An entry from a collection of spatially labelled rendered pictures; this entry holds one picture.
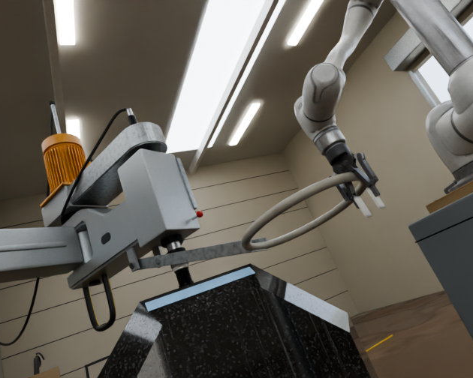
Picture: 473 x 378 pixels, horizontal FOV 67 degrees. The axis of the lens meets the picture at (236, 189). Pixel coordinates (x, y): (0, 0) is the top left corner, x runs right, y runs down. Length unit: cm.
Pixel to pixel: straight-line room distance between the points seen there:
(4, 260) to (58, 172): 64
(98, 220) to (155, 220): 44
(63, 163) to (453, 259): 203
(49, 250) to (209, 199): 563
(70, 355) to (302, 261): 456
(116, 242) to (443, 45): 152
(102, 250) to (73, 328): 457
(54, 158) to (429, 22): 200
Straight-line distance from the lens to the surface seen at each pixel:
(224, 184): 771
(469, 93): 118
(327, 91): 102
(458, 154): 130
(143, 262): 173
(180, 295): 105
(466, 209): 118
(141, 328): 102
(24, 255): 199
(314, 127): 116
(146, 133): 177
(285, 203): 103
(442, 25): 127
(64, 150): 240
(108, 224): 188
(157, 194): 160
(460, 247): 123
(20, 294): 662
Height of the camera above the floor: 72
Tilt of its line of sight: 19 degrees up
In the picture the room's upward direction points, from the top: 23 degrees counter-clockwise
